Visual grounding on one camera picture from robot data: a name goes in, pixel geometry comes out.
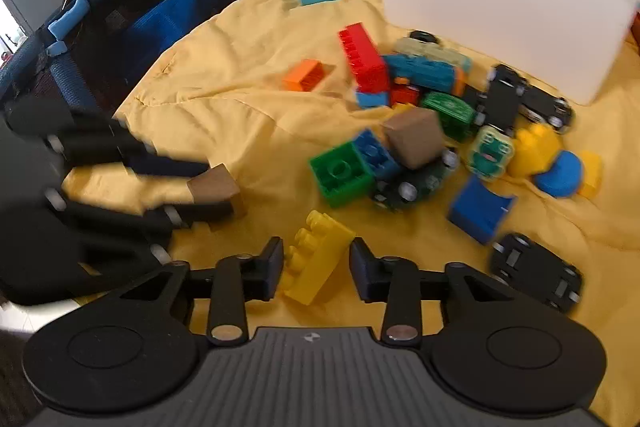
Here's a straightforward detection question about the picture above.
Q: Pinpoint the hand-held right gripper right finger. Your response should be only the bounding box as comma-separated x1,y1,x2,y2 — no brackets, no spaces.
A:
348,237,519,348

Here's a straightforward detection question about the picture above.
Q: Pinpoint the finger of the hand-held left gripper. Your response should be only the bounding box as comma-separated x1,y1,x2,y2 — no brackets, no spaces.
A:
45,191,236,264
47,118,210,178

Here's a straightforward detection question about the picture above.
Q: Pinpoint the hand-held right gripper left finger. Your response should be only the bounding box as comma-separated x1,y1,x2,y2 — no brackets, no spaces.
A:
119,236,285,348

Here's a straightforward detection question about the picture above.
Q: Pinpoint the small brown cube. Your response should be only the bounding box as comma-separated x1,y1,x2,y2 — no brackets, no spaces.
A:
187,164,247,220

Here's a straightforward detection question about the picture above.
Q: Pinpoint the large yellow building block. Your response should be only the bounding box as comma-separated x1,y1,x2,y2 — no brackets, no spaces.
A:
282,209,357,306

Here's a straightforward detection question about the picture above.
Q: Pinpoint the dark green toy car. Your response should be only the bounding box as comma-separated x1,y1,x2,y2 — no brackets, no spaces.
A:
370,149,458,212

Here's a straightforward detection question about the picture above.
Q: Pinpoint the cream and green toy car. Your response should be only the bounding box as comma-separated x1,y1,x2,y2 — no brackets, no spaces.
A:
467,125,516,180

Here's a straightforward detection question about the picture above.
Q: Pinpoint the blue round disc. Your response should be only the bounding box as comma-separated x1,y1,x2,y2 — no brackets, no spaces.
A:
532,151,585,198

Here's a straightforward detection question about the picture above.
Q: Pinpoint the small yellow building block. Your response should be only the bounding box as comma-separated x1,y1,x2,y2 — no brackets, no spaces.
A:
577,151,604,200

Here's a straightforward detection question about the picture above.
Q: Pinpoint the yellow blanket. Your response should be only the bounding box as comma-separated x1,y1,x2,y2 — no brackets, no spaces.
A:
62,0,640,427

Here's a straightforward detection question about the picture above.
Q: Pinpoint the green building block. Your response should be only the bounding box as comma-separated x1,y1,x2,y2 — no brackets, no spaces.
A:
309,142,376,208

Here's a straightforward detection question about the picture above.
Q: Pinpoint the blue curved building block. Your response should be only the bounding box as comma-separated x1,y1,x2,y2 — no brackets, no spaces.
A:
446,176,517,245

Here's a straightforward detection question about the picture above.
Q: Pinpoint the large brown cube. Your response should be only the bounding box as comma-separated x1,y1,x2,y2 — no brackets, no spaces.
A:
382,107,446,170

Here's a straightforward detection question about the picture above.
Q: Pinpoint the dark blue mesh playpen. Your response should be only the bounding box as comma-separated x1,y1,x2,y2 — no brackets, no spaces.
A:
0,0,273,118

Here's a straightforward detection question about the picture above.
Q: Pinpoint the orange building block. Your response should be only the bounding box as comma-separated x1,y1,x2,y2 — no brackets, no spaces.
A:
282,59,335,92

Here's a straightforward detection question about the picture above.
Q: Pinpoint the light blue building block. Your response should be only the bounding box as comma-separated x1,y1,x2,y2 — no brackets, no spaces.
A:
356,89,391,109

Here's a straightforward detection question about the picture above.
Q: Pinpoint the small red building block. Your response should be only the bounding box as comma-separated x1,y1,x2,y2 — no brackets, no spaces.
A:
390,79,421,108

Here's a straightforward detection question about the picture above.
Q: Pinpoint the green toy train car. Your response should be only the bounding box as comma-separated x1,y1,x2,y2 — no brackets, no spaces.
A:
420,91,478,142

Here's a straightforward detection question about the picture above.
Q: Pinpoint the teal toy train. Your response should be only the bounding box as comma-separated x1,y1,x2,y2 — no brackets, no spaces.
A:
385,53,468,96

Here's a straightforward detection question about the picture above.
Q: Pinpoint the long red building block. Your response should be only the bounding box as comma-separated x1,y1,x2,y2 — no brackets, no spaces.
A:
338,23,391,95

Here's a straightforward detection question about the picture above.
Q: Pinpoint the yellow rounded building block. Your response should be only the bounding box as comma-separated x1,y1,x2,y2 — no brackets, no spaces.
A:
507,123,563,180

